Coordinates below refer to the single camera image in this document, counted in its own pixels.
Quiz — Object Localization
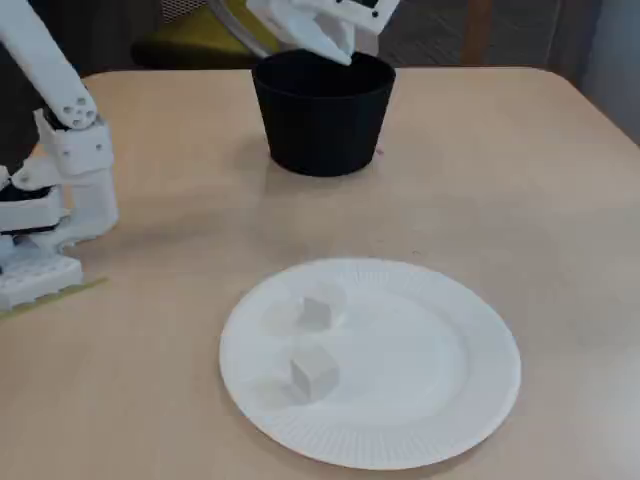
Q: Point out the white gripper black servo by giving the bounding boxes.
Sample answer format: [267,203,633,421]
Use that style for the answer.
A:
[246,0,357,66]

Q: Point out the white cube block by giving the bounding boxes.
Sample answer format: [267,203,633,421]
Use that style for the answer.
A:
[289,345,341,404]
[298,281,347,332]

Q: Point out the black pot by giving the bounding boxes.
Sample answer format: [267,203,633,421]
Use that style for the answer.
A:
[251,48,397,178]

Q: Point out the white paper plate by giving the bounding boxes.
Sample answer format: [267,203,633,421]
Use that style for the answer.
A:
[218,257,523,471]

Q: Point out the yellow-green base board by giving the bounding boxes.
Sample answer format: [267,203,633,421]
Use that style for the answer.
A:
[0,276,110,321]

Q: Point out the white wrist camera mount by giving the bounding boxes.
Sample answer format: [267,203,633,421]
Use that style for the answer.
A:
[319,0,400,37]

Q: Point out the brown wooden post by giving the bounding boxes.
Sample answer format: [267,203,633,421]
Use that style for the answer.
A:
[459,0,495,66]

